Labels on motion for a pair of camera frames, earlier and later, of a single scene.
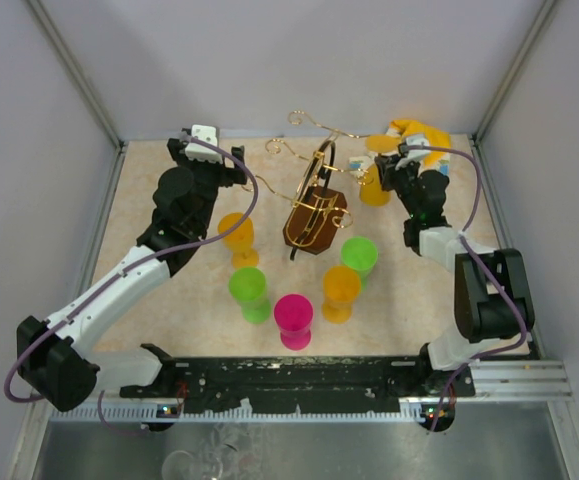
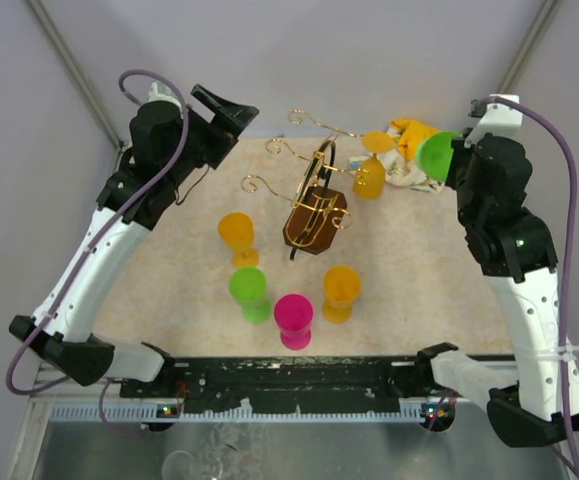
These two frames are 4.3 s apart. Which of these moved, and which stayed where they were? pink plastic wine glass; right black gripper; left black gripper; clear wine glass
Moved: left black gripper; right black gripper
Stayed: clear wine glass; pink plastic wine glass
